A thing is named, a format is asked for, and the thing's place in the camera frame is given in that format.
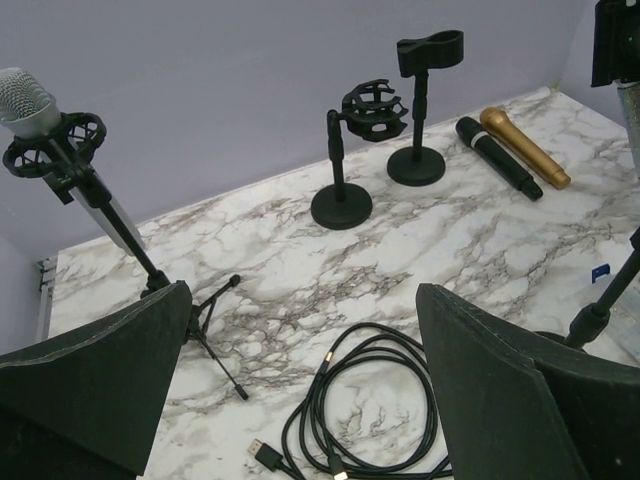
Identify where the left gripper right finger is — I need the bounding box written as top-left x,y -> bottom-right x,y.
416,283 -> 639,479

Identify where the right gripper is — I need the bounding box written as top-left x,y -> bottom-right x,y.
591,0 -> 639,88

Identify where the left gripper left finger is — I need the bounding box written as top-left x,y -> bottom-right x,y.
1,282 -> 192,479

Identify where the black round base stand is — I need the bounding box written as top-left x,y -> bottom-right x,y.
537,229 -> 639,351

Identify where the gold microphone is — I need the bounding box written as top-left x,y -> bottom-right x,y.
480,107 -> 571,190

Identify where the black microphone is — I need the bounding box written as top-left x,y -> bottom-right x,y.
455,116 -> 543,201

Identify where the black clip microphone stand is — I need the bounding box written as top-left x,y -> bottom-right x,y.
387,30 -> 464,187

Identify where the black tripod shock mount stand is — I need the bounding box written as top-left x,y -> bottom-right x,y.
2,110 -> 250,400

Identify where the glitter microphone silver grille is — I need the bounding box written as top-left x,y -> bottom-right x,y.
617,82 -> 640,175

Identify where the aluminium rail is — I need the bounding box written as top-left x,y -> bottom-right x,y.
36,257 -> 57,342

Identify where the black coiled usb cable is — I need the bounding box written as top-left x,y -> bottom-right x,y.
247,322 -> 454,480

